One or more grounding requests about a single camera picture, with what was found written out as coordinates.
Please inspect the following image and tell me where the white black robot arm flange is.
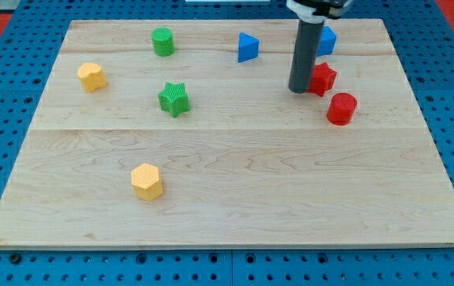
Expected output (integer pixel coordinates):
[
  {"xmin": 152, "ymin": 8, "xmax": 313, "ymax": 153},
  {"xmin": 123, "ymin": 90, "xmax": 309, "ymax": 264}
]
[{"xmin": 286, "ymin": 0, "xmax": 354, "ymax": 24}]

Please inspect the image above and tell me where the blue triangle block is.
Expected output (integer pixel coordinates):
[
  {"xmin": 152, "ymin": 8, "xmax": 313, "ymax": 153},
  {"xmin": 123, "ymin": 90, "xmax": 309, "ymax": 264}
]
[{"xmin": 238, "ymin": 33, "xmax": 259, "ymax": 63}]

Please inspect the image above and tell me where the green star block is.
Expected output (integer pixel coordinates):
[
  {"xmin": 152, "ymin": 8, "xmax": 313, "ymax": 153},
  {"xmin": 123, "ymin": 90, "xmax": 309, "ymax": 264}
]
[{"xmin": 158, "ymin": 83, "xmax": 190, "ymax": 118}]

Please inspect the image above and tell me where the light wooden board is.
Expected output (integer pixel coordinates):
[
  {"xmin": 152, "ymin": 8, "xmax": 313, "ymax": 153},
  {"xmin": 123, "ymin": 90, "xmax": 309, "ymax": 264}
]
[{"xmin": 0, "ymin": 19, "xmax": 454, "ymax": 250}]

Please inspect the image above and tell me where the yellow hexagon block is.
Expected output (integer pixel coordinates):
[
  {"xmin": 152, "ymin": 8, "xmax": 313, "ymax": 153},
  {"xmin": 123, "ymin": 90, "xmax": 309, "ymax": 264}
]
[{"xmin": 131, "ymin": 163, "xmax": 163, "ymax": 201}]

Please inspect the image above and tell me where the red star block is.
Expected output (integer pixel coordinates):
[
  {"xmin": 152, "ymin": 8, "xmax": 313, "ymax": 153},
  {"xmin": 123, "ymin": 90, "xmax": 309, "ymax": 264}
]
[{"xmin": 308, "ymin": 63, "xmax": 337, "ymax": 97}]

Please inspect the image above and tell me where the red cylinder block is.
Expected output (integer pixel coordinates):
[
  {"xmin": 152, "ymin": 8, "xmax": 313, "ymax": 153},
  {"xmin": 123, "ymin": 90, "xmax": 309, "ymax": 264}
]
[{"xmin": 327, "ymin": 93, "xmax": 358, "ymax": 126}]

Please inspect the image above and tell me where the green cylinder block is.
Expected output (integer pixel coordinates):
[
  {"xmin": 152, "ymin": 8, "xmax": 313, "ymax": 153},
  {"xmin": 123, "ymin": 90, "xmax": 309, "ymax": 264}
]
[{"xmin": 151, "ymin": 27, "xmax": 174, "ymax": 57}]

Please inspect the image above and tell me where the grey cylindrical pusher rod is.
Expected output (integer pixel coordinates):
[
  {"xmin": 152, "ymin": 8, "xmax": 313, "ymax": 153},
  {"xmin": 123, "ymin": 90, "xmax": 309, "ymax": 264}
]
[{"xmin": 288, "ymin": 20, "xmax": 324, "ymax": 94}]

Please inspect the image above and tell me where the blue cube block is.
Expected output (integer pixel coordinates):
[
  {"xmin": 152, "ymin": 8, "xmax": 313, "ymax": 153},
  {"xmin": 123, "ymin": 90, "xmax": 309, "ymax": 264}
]
[{"xmin": 317, "ymin": 26, "xmax": 337, "ymax": 56}]

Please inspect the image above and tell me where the yellow heart block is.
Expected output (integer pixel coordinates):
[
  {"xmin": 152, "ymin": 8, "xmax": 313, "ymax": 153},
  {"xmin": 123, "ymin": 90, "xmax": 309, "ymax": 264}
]
[{"xmin": 77, "ymin": 62, "xmax": 108, "ymax": 92}]

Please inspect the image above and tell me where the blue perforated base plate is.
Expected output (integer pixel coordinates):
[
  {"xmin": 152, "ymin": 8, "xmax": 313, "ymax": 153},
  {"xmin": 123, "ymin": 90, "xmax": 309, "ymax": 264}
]
[{"xmin": 0, "ymin": 1, "xmax": 454, "ymax": 285}]

